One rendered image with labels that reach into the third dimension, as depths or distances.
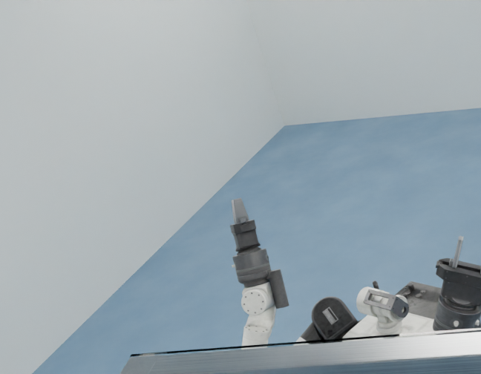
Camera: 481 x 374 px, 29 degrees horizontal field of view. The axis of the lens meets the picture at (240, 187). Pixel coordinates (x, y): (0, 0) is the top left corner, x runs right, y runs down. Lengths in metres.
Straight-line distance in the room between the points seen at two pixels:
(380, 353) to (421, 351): 0.06
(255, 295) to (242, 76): 4.84
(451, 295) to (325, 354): 0.51
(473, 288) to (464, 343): 0.50
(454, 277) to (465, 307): 0.07
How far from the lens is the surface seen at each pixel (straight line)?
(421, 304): 2.38
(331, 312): 2.43
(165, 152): 6.23
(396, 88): 6.98
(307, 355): 1.47
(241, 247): 2.32
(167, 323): 5.25
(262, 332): 2.37
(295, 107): 7.41
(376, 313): 2.26
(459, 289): 1.90
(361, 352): 1.44
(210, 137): 6.65
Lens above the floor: 2.50
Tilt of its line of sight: 22 degrees down
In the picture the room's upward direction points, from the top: 19 degrees counter-clockwise
